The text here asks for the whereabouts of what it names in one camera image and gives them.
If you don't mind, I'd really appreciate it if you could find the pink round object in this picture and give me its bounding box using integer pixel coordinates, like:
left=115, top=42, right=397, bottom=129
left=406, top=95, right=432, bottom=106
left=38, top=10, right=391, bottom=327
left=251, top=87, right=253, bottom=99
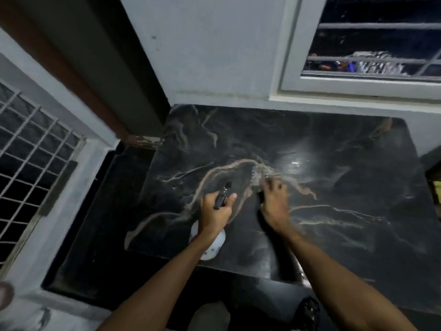
left=0, top=281, right=15, bottom=311

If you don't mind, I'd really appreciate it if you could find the striped cloth behind window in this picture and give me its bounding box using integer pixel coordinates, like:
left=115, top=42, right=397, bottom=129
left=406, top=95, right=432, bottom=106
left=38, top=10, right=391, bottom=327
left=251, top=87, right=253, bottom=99
left=351, top=51, right=406, bottom=75

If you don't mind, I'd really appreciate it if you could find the person's right black shoe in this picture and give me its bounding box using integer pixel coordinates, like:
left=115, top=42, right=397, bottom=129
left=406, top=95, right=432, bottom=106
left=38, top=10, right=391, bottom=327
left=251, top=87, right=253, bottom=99
left=295, top=295, right=322, bottom=331

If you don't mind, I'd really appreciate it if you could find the person's right forearm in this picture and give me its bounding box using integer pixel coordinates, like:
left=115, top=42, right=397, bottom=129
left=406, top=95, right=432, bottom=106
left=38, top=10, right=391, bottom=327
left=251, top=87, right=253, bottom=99
left=279, top=225, right=419, bottom=331

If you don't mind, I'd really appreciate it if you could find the person's left forearm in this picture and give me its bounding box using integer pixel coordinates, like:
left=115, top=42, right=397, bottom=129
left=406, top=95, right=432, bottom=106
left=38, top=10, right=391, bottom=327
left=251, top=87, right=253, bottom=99
left=96, top=227, right=221, bottom=331

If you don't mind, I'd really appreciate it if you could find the white spray bottle black trigger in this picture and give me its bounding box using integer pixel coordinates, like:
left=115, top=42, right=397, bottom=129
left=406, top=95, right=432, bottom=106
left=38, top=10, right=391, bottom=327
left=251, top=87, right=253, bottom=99
left=189, top=181, right=233, bottom=262

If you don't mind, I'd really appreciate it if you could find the person's left hand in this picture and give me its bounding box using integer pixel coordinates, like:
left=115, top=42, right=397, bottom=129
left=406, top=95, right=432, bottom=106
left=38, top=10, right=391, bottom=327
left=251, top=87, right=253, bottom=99
left=198, top=190, right=237, bottom=238

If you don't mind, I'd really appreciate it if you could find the person's pale garment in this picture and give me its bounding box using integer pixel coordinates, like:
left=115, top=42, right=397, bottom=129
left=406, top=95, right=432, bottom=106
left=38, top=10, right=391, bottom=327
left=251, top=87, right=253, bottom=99
left=187, top=301, right=232, bottom=331

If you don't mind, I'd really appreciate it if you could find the person's right hand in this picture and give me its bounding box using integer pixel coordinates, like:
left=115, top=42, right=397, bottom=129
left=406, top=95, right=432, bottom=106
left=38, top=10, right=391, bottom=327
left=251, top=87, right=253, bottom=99
left=256, top=177, right=294, bottom=235

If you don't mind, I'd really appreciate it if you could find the black marble table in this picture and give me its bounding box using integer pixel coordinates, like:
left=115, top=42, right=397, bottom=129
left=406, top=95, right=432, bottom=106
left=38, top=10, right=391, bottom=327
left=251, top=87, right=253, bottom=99
left=124, top=104, right=441, bottom=316

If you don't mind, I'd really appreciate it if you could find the white window with mesh grille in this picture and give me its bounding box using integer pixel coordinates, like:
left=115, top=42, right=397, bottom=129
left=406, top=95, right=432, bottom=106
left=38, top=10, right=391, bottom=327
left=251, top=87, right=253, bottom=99
left=0, top=79, right=87, bottom=273

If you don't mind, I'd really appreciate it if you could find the checked wiping cloth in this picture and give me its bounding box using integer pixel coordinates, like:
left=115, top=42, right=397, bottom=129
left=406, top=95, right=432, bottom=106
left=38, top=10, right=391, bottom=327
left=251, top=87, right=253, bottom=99
left=249, top=165, right=276, bottom=187

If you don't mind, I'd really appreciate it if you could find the dark door with brown frame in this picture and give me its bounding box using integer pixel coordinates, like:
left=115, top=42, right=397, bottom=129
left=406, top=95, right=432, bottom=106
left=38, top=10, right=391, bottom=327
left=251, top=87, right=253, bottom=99
left=0, top=0, right=171, bottom=148

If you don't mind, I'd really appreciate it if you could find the white window with bar grille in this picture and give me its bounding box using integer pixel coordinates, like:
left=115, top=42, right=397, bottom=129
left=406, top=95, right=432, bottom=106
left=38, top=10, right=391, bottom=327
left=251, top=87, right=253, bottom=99
left=270, top=0, right=441, bottom=102

